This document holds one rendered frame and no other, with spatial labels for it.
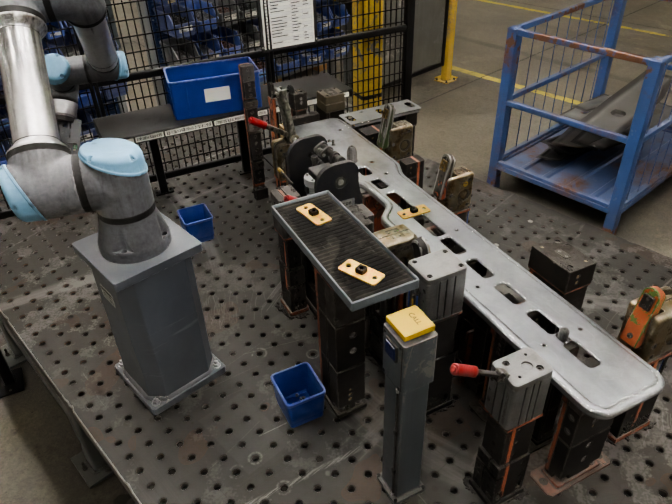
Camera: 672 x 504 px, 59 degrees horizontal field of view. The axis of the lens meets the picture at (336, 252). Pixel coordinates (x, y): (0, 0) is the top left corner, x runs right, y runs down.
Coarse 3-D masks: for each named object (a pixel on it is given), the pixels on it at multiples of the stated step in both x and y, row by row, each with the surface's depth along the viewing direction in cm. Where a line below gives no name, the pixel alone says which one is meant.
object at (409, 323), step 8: (400, 312) 100; (408, 312) 100; (416, 312) 100; (392, 320) 98; (400, 320) 98; (408, 320) 98; (416, 320) 98; (424, 320) 98; (400, 328) 97; (408, 328) 97; (416, 328) 97; (424, 328) 97; (432, 328) 97; (400, 336) 97; (408, 336) 96; (416, 336) 96
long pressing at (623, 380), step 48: (336, 144) 190; (384, 192) 164; (432, 240) 145; (480, 240) 144; (480, 288) 130; (528, 288) 129; (528, 336) 117; (576, 336) 117; (576, 384) 107; (624, 384) 107
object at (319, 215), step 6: (306, 204) 129; (312, 204) 128; (300, 210) 127; (306, 210) 127; (312, 210) 125; (318, 210) 125; (306, 216) 125; (312, 216) 125; (318, 216) 125; (324, 216) 124; (318, 222) 123; (324, 222) 123
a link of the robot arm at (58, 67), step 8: (48, 56) 156; (56, 56) 157; (72, 56) 161; (80, 56) 161; (48, 64) 156; (56, 64) 156; (64, 64) 157; (72, 64) 159; (80, 64) 159; (48, 72) 156; (56, 72) 156; (64, 72) 157; (72, 72) 159; (80, 72) 160; (56, 80) 157; (64, 80) 159; (72, 80) 161; (80, 80) 161; (56, 88) 163; (64, 88) 164; (72, 88) 167
